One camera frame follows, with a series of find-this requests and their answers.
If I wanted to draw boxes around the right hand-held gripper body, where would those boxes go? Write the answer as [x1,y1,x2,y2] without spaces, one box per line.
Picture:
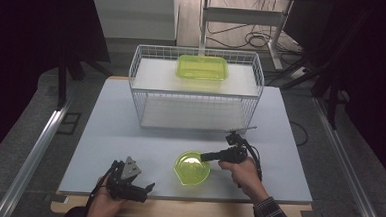
[218,124,258,166]

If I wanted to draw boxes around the person's right hand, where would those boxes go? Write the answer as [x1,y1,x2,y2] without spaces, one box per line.
[216,155,263,197]

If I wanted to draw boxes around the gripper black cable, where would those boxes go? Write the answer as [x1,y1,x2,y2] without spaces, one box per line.
[239,139,265,190]
[85,158,120,210]

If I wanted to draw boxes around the white power strip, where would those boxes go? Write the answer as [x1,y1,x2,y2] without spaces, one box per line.
[290,66,309,80]

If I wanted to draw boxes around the white metal desk frame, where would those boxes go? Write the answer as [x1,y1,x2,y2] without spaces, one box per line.
[197,0,295,72]

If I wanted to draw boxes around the yellow-green rectangular plastic tray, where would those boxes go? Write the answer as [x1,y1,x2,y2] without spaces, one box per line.
[175,54,230,82]

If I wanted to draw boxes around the white cabinet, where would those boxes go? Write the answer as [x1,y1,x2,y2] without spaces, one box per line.
[87,0,181,48]

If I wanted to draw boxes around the person's left hand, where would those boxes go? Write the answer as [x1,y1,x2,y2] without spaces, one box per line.
[88,177,129,217]

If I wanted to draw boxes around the aluminium rail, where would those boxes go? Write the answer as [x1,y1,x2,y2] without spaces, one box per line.
[0,92,74,217]
[305,96,386,217]

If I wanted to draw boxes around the black cables on floor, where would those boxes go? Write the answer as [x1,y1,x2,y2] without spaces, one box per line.
[205,0,306,56]

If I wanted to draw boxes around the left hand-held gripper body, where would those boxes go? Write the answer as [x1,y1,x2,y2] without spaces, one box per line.
[105,155,148,202]

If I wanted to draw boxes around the black metal stand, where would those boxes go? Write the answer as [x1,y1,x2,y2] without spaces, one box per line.
[275,2,371,132]
[55,52,116,113]

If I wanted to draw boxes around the yellow-green plastic bowl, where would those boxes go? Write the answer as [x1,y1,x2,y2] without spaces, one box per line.
[172,150,213,187]

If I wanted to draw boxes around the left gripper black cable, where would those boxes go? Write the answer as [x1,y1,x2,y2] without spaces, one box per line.
[85,158,120,210]

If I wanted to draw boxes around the white wire shelf rack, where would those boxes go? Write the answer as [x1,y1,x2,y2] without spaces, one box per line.
[125,43,267,136]

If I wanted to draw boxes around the thin black floor cable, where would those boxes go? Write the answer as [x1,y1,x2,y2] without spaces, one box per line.
[288,121,310,148]

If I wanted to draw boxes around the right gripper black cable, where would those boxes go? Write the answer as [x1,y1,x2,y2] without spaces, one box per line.
[239,139,265,190]

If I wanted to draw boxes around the dark square floor hatch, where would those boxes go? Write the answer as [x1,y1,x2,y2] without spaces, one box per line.
[56,110,83,137]

